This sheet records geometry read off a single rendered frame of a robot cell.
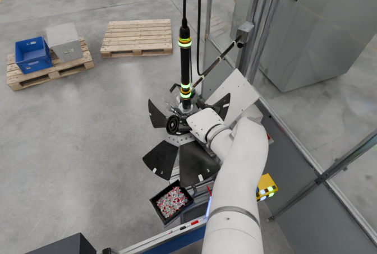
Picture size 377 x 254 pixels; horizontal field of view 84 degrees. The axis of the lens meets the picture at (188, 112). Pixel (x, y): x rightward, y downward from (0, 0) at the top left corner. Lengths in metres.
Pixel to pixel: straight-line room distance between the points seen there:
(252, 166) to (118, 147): 2.30
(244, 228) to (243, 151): 0.17
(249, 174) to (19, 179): 2.73
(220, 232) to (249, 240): 0.04
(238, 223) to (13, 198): 2.69
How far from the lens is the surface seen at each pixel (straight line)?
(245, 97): 1.27
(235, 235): 0.34
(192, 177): 1.11
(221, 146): 0.60
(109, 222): 2.37
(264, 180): 1.28
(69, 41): 3.71
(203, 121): 0.67
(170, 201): 1.41
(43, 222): 2.64
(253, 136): 0.50
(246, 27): 1.35
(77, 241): 1.07
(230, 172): 0.46
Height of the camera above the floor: 2.20
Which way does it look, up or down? 51 degrees down
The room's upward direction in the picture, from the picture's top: straight up
